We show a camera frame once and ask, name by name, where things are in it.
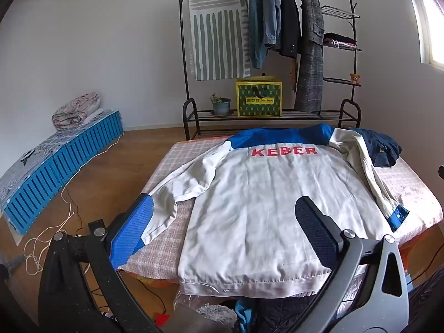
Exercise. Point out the grey fuzzy cloth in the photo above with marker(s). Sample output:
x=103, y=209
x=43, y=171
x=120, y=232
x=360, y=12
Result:
x=216, y=319

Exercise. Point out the black blazer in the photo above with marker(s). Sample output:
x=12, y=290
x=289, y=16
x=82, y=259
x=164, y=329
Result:
x=289, y=20

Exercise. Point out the floral folded quilt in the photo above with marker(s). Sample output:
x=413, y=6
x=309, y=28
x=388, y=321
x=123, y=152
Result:
x=76, y=111

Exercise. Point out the white and blue jacket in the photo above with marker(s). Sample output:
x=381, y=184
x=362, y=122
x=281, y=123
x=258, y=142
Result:
x=260, y=197

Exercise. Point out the dark quilted garment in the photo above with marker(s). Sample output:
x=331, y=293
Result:
x=284, y=312

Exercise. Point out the blue ribbed mattress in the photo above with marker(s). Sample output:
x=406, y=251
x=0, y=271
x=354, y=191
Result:
x=69, y=166

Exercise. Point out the small teddy bear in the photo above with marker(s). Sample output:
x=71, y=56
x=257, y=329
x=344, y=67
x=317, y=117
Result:
x=354, y=78

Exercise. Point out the folded clothes on shelf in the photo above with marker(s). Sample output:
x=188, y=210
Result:
x=338, y=40

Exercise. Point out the clear plastic bag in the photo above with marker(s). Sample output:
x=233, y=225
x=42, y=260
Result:
x=184, y=308

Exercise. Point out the potted plant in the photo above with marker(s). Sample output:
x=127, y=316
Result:
x=221, y=107

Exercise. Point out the yellow and green box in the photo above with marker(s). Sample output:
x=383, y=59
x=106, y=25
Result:
x=259, y=99

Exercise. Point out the grey patterned sheet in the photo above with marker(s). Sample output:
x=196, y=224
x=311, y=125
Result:
x=38, y=149

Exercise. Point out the pink plaid blanket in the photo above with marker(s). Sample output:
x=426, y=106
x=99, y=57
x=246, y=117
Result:
x=163, y=166

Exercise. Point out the green striped hanging cloth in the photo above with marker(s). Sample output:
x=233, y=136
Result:
x=215, y=41

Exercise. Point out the long blue denim jacket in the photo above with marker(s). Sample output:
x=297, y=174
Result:
x=256, y=31

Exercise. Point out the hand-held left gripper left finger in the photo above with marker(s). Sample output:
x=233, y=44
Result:
x=133, y=229

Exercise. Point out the dark blue garment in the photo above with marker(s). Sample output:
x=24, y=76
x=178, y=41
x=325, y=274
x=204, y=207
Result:
x=381, y=145

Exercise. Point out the short blue denim jacket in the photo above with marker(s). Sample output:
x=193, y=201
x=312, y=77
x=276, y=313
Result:
x=272, y=14

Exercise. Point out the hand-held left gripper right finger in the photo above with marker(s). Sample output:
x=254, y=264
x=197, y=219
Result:
x=317, y=232

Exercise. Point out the grey plaid coat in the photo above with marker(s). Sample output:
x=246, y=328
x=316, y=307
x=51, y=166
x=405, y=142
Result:
x=310, y=62

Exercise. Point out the black metal clothes rack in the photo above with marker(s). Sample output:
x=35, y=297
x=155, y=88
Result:
x=189, y=118

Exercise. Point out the brown scarf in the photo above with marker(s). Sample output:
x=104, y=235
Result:
x=294, y=74

